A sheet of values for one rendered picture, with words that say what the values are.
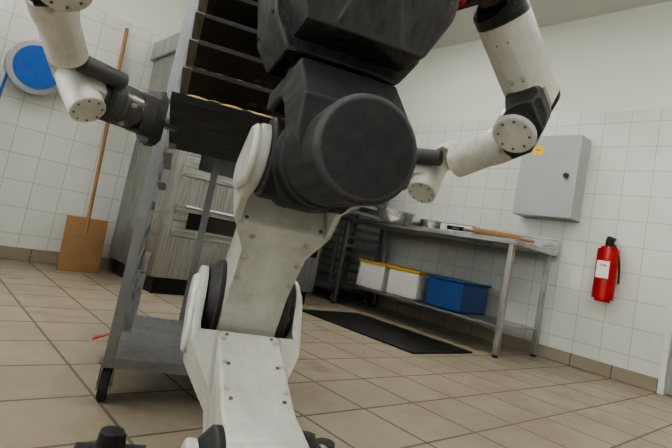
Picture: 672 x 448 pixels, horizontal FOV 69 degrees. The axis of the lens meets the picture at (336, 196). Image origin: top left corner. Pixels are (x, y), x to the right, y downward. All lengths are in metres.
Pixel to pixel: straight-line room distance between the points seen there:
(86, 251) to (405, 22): 3.85
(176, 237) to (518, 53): 3.11
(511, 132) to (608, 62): 3.97
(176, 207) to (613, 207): 3.37
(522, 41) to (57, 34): 0.75
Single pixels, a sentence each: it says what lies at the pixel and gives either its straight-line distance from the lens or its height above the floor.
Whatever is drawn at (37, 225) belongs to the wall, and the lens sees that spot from 4.46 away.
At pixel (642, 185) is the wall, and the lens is 4.44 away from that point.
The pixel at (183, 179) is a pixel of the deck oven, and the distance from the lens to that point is 3.68.
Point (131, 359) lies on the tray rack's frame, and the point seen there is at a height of 0.15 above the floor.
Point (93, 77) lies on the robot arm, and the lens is 1.03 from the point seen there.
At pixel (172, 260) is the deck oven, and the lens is 3.71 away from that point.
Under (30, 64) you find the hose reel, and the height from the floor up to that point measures 1.45.
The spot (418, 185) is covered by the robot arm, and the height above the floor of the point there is 0.75.
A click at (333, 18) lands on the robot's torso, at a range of 0.58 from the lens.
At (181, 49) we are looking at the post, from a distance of 1.63.
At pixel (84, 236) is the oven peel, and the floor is 0.27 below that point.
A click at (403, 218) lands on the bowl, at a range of 4.82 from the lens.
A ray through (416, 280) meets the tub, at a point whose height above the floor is 0.41.
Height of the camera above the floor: 0.60
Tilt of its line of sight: 5 degrees up
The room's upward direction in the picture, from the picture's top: 11 degrees clockwise
